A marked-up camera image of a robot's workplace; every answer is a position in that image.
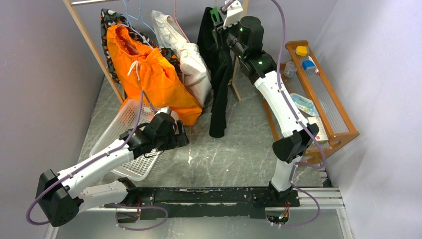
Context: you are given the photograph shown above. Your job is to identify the orange shorts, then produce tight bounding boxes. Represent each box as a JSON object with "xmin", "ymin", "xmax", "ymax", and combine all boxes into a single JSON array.
[{"xmin": 109, "ymin": 26, "xmax": 202, "ymax": 126}]

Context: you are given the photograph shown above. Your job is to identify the red white marker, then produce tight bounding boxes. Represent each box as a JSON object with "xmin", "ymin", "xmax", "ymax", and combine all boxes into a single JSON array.
[{"xmin": 308, "ymin": 55, "xmax": 319, "ymax": 75}]

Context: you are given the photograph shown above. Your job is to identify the patterned dark shorts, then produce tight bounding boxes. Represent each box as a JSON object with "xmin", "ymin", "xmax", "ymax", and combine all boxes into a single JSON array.
[{"xmin": 100, "ymin": 8, "xmax": 183, "ymax": 85}]

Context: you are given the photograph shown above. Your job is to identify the green plastic hanger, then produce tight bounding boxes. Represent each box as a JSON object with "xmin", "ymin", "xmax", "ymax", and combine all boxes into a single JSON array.
[{"xmin": 210, "ymin": 7, "xmax": 221, "ymax": 23}]

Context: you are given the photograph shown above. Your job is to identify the white shorts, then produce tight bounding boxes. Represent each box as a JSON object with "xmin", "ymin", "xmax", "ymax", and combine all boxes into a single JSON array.
[{"xmin": 151, "ymin": 10, "xmax": 211, "ymax": 107}]

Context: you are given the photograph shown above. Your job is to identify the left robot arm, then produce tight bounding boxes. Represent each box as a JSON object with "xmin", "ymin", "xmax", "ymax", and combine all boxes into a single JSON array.
[{"xmin": 26, "ymin": 112, "xmax": 189, "ymax": 227}]

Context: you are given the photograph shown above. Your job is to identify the pink hanger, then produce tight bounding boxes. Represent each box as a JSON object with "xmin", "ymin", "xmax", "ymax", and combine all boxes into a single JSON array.
[{"xmin": 168, "ymin": 0, "xmax": 191, "ymax": 43}]

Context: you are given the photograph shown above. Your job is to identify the blue eraser block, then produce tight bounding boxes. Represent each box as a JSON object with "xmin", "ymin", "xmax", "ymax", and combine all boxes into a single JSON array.
[{"xmin": 302, "ymin": 60, "xmax": 314, "ymax": 71}]

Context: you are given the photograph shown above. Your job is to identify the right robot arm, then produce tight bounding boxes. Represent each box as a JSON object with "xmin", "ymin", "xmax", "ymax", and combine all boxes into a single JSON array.
[{"xmin": 211, "ymin": 0, "xmax": 319, "ymax": 206}]

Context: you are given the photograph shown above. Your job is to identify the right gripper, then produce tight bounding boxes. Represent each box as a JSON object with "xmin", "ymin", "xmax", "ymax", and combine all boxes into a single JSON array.
[{"xmin": 212, "ymin": 16, "xmax": 246, "ymax": 60}]

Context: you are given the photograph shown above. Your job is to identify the white red box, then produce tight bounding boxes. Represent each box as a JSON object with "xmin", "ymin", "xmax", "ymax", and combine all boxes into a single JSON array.
[{"xmin": 307, "ymin": 117, "xmax": 329, "ymax": 144}]

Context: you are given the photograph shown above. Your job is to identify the small plastic bottle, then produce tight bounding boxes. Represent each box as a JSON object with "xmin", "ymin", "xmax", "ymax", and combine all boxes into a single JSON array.
[{"xmin": 283, "ymin": 61, "xmax": 297, "ymax": 78}]

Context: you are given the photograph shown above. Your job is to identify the blue wire hanger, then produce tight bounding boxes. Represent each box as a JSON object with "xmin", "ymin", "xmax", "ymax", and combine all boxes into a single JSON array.
[{"xmin": 122, "ymin": 0, "xmax": 155, "ymax": 49}]

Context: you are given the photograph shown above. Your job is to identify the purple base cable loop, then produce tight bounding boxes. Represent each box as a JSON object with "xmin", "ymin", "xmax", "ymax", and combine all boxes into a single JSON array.
[{"xmin": 114, "ymin": 204, "xmax": 169, "ymax": 232}]

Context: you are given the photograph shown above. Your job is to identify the black shorts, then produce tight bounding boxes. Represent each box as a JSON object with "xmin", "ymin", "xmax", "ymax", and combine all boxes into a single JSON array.
[{"xmin": 197, "ymin": 6, "xmax": 233, "ymax": 138}]

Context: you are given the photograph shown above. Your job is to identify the white plastic basket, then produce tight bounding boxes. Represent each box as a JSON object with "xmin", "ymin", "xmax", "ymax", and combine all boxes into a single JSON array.
[{"xmin": 90, "ymin": 98, "xmax": 166, "ymax": 182}]

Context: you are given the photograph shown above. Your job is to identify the yellow sponge block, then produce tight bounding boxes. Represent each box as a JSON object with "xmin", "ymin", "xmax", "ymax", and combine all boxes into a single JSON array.
[{"xmin": 295, "ymin": 46, "xmax": 309, "ymax": 56}]

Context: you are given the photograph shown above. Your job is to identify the orange wooden shelf rack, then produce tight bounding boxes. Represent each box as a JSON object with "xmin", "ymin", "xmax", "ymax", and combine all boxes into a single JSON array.
[{"xmin": 282, "ymin": 40, "xmax": 359, "ymax": 158}]

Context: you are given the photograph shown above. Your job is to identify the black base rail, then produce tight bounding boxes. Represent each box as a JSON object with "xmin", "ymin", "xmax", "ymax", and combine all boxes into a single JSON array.
[{"xmin": 117, "ymin": 186, "xmax": 300, "ymax": 220}]

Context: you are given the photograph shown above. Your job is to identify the wooden clothes rack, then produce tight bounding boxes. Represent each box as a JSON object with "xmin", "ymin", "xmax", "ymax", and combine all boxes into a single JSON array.
[{"xmin": 63, "ymin": 0, "xmax": 249, "ymax": 104}]

